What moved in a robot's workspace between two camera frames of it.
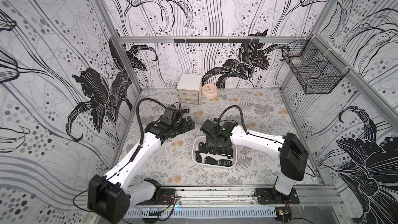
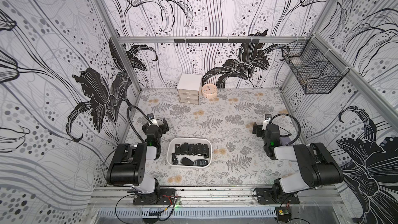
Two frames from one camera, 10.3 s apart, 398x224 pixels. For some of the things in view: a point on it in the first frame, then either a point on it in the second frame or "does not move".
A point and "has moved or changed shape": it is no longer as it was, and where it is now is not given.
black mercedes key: x=199 y=158 to x=174 y=159
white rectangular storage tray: x=196 y=139 to x=194 y=152
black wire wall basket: x=318 y=69 does not move
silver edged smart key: x=224 y=162 to x=200 y=162
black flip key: x=229 y=153 has moved or changed shape
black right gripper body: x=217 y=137 to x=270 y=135
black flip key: x=201 y=147 to x=178 y=149
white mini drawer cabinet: x=188 y=87 does not move
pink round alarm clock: x=209 y=91 does not move
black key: x=209 y=160 to x=184 y=161
